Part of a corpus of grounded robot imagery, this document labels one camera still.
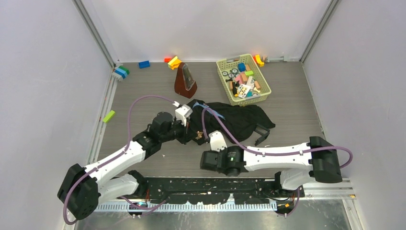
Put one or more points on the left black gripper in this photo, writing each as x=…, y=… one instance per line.
x=183, y=139

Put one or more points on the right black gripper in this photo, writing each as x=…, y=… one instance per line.
x=224, y=150

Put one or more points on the gold brooch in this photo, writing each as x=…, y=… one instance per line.
x=199, y=135

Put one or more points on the black printed t-shirt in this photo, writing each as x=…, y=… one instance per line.
x=241, y=121

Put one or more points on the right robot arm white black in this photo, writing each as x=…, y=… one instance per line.
x=315, y=160

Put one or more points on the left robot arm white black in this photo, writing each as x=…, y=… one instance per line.
x=84, y=188

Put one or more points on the brown metronome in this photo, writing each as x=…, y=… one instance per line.
x=185, y=85

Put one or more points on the green block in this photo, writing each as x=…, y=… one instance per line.
x=109, y=116

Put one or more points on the yellow red blocks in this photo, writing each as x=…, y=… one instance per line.
x=173, y=62

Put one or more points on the blue brick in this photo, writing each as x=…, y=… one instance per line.
x=144, y=64

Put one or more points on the blue green white blocks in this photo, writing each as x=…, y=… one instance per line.
x=120, y=73

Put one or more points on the white patterned toy block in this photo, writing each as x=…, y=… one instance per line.
x=243, y=90

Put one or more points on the green plastic basket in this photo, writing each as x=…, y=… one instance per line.
x=231, y=78

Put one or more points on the blue cube in basket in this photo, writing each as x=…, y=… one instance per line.
x=241, y=67

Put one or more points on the orange yellow blocks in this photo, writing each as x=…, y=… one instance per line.
x=258, y=60

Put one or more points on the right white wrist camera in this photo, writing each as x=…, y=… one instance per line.
x=217, y=141

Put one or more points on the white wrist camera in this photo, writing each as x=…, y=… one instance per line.
x=217, y=141
x=182, y=112

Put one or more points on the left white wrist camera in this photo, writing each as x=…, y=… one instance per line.
x=182, y=112

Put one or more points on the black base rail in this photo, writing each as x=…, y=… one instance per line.
x=211, y=191

